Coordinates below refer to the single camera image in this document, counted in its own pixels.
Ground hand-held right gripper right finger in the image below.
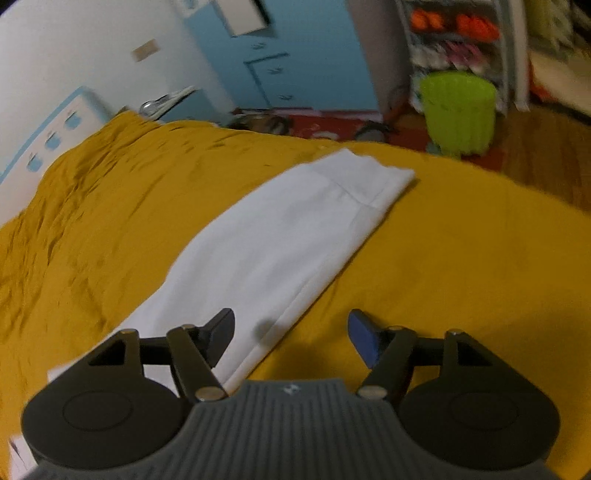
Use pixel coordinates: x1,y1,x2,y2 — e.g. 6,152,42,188
347,308,498,403

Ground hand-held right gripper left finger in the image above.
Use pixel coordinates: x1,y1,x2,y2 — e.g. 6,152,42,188
87,308,236,403

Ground white garment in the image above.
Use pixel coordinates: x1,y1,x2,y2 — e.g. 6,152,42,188
9,148,416,476

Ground yellow bed sheet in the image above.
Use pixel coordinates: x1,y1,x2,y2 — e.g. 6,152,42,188
0,111,591,480

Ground red floor mat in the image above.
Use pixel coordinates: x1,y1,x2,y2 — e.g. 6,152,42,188
231,107,506,172

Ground silver bedside clutter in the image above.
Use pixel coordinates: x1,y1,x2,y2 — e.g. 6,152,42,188
139,86,197,121

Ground green plastic bin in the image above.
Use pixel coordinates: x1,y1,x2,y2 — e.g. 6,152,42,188
419,71,498,157

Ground white headboard with blue apples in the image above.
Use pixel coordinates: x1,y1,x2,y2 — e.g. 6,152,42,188
0,87,112,185

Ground blue and white wardrobe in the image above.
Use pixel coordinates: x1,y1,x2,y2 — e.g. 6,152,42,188
182,0,380,121

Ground grey door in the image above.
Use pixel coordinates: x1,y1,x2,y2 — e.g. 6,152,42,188
346,0,413,121

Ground shoe rack with shoes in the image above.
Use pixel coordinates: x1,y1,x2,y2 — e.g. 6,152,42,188
396,0,514,116

